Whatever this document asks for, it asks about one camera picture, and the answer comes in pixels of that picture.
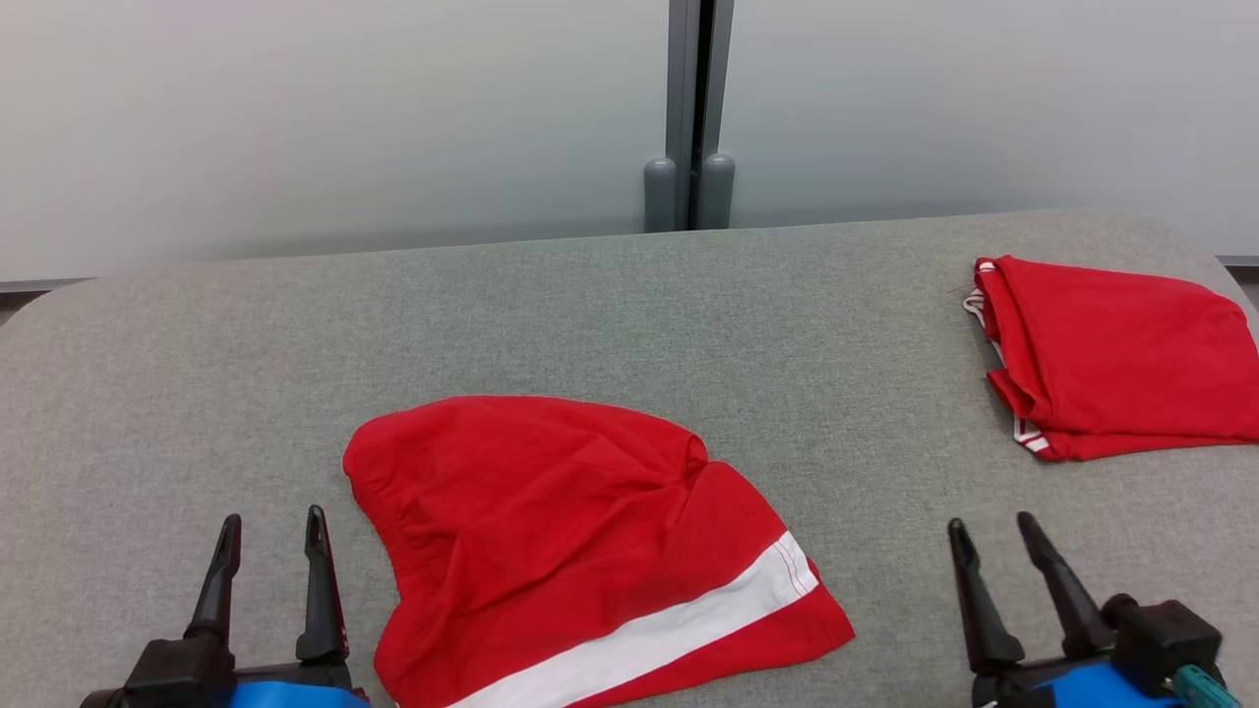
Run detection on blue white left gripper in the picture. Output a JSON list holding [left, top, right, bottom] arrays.
[[185, 505, 373, 708]]

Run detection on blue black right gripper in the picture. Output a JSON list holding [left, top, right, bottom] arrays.
[[947, 511, 1186, 708]]

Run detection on red jersey with white trim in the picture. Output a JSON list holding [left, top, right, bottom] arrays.
[[962, 255, 1259, 463]]

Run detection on red shorts with white stripe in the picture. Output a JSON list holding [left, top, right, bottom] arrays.
[[342, 395, 857, 708]]

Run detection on teal camera cable connector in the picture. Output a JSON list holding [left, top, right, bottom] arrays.
[[1172, 664, 1242, 708]]

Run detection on grey metal partition post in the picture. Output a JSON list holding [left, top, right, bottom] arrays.
[[696, 0, 737, 230], [643, 0, 704, 234]]

